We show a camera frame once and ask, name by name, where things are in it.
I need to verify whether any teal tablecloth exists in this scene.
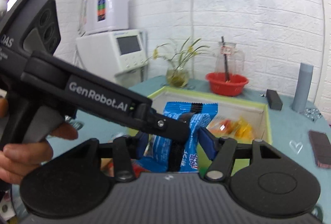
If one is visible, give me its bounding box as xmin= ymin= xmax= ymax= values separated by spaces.
xmin=10 ymin=75 xmax=331 ymax=224

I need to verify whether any grey cylinder tube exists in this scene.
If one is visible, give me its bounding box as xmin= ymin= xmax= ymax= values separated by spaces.
xmin=292 ymin=63 xmax=314 ymax=113

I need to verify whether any bare left hand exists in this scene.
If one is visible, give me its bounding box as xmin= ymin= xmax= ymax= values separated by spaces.
xmin=1 ymin=97 xmax=78 ymax=184

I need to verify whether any black straw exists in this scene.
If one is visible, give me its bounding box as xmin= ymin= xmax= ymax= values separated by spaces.
xmin=221 ymin=36 xmax=230 ymax=82

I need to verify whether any blue snack bag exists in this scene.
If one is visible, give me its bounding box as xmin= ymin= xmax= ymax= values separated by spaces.
xmin=135 ymin=102 xmax=218 ymax=172

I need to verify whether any green cardboard snack box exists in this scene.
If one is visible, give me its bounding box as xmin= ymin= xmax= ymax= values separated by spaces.
xmin=100 ymin=86 xmax=273 ymax=177

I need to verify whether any clear glass pitcher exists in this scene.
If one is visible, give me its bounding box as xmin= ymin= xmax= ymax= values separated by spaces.
xmin=215 ymin=42 xmax=245 ymax=75

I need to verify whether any white machine with screen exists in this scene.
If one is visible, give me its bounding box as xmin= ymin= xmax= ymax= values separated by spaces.
xmin=76 ymin=30 xmax=147 ymax=88

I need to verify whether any white wall cable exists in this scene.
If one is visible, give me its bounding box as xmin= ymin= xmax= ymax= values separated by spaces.
xmin=189 ymin=0 xmax=197 ymax=80

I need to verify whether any white water purifier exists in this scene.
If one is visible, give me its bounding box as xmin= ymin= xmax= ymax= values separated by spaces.
xmin=83 ymin=0 xmax=129 ymax=35

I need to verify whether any glass vase with plant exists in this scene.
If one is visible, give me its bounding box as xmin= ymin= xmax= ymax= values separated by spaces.
xmin=145 ymin=37 xmax=211 ymax=88

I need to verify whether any dark phone with case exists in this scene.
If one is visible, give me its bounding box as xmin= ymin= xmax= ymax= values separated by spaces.
xmin=309 ymin=131 xmax=331 ymax=169

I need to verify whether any red plastic basket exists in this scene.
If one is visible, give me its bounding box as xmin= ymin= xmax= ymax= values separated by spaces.
xmin=205 ymin=72 xmax=249 ymax=97

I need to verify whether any black rectangular box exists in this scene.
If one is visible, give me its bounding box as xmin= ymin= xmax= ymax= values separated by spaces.
xmin=266 ymin=89 xmax=283 ymax=111

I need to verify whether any yellow orange snack bag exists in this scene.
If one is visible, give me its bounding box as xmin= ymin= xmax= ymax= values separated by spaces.
xmin=206 ymin=115 xmax=255 ymax=143

